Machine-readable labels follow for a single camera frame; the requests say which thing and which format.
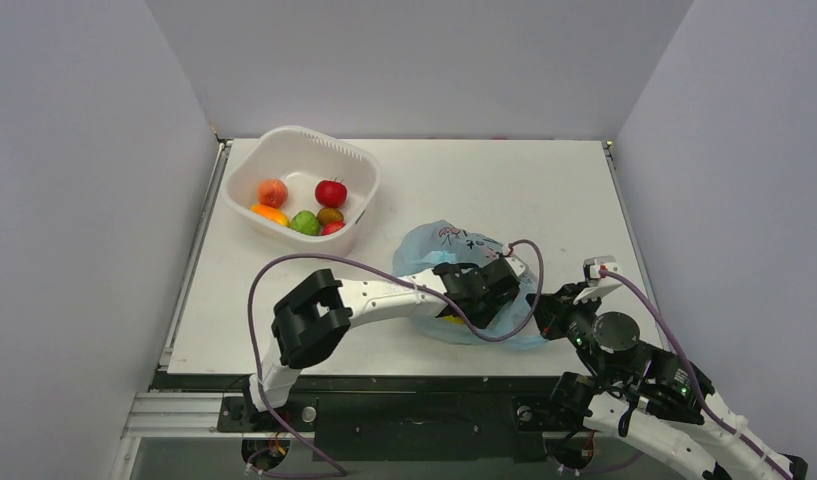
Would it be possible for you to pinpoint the small red fake fruit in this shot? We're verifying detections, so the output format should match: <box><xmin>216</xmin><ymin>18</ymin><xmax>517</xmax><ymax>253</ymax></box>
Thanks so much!
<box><xmin>320</xmin><ymin>222</ymin><xmax>346</xmax><ymax>236</ymax></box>

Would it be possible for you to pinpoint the purple cable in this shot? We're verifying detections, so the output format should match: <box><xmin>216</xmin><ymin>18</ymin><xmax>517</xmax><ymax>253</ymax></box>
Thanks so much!
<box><xmin>246</xmin><ymin>239</ymin><xmax>546</xmax><ymax>477</ymax></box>
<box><xmin>596</xmin><ymin>264</ymin><xmax>797</xmax><ymax>480</ymax></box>

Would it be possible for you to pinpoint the orange yellow fake mango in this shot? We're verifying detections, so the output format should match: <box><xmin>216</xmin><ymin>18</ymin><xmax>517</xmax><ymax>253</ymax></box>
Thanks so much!
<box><xmin>250</xmin><ymin>204</ymin><xmax>290</xmax><ymax>227</ymax></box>

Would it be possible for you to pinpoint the red fake peach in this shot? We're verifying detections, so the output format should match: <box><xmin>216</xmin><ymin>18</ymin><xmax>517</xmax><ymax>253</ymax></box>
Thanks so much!
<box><xmin>256</xmin><ymin>178</ymin><xmax>289</xmax><ymax>209</ymax></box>

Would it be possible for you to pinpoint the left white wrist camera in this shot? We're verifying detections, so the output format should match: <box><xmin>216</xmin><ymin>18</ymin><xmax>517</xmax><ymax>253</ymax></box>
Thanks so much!
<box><xmin>503</xmin><ymin>256</ymin><xmax>528</xmax><ymax>278</ymax></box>

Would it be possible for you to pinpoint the light blue plastic bag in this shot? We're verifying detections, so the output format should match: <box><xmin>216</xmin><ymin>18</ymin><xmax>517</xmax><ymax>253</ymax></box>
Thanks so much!
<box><xmin>392</xmin><ymin>220</ymin><xmax>538</xmax><ymax>345</ymax></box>

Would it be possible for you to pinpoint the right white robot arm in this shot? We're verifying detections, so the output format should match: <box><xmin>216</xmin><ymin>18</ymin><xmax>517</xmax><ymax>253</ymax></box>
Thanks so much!
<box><xmin>527</xmin><ymin>281</ymin><xmax>808</xmax><ymax>479</ymax></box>

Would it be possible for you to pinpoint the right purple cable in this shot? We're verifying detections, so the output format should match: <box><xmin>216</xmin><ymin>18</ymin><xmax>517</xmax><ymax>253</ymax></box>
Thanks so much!
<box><xmin>596</xmin><ymin>264</ymin><xmax>797</xmax><ymax>480</ymax></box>

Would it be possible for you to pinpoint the brown fake kiwi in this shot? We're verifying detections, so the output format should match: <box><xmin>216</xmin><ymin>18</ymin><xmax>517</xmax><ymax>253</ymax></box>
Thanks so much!
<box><xmin>317</xmin><ymin>207</ymin><xmax>344</xmax><ymax>227</ymax></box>

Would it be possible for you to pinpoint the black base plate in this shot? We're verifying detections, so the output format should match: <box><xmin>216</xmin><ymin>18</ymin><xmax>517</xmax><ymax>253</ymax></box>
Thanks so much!
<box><xmin>199</xmin><ymin>375</ymin><xmax>594</xmax><ymax>468</ymax></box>

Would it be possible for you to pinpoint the red fake apple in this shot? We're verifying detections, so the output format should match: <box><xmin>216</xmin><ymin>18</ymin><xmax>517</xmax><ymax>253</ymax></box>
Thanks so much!
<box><xmin>314</xmin><ymin>180</ymin><xmax>348</xmax><ymax>209</ymax></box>

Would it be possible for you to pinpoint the green fake fruit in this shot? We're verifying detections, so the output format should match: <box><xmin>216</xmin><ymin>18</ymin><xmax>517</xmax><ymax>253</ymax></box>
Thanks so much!
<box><xmin>289</xmin><ymin>210</ymin><xmax>322</xmax><ymax>236</ymax></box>

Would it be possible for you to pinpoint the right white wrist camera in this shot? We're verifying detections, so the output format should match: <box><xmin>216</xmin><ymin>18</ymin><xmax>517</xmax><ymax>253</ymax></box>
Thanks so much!
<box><xmin>573</xmin><ymin>255</ymin><xmax>621</xmax><ymax>304</ymax></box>

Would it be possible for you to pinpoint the white plastic basket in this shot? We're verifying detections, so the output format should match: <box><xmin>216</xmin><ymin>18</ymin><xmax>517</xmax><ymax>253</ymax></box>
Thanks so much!
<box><xmin>220</xmin><ymin>126</ymin><xmax>381</xmax><ymax>256</ymax></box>

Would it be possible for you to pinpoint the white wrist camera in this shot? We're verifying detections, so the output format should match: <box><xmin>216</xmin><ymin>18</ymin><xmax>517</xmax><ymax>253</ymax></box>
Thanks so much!
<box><xmin>573</xmin><ymin>255</ymin><xmax>621</xmax><ymax>304</ymax></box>
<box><xmin>503</xmin><ymin>256</ymin><xmax>528</xmax><ymax>278</ymax></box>

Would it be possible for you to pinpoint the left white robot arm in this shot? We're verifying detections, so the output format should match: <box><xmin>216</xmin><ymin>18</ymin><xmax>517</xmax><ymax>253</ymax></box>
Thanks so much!
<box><xmin>242</xmin><ymin>256</ymin><xmax>527</xmax><ymax>430</ymax></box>

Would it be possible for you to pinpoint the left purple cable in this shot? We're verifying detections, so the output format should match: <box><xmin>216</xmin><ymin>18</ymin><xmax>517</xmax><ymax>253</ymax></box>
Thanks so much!
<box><xmin>246</xmin><ymin>239</ymin><xmax>546</xmax><ymax>477</ymax></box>

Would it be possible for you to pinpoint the yellow fake fruit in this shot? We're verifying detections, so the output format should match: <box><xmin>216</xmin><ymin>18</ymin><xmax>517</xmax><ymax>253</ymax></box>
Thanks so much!
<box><xmin>442</xmin><ymin>315</ymin><xmax>465</xmax><ymax>325</ymax></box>

